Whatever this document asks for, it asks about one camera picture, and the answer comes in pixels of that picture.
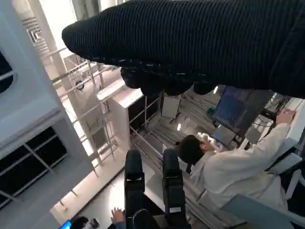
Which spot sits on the black knitted gloved right hand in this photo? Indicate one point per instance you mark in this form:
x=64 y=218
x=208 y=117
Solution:
x=190 y=43

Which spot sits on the white square panel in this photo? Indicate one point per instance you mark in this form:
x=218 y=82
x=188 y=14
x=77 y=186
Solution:
x=171 y=107

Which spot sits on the large computer monitor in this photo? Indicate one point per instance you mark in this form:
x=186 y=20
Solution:
x=233 y=107

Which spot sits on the small laptop screen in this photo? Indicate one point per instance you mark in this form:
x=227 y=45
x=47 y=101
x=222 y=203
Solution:
x=222 y=136

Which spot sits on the white shelf unit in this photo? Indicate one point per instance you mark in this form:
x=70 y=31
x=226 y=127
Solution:
x=119 y=119

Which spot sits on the round black lamp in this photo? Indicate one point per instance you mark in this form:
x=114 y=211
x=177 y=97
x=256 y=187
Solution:
x=79 y=85

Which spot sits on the white ceiling vent grille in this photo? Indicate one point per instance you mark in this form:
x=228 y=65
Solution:
x=35 y=35

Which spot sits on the grey office chair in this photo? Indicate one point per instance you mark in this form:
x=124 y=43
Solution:
x=257 y=212

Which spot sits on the person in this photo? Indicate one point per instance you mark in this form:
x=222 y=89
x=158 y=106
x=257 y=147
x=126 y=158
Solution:
x=118 y=214

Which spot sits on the small grey device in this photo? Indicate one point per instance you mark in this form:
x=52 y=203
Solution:
x=92 y=223

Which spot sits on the blue lit phone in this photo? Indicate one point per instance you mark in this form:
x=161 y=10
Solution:
x=64 y=225

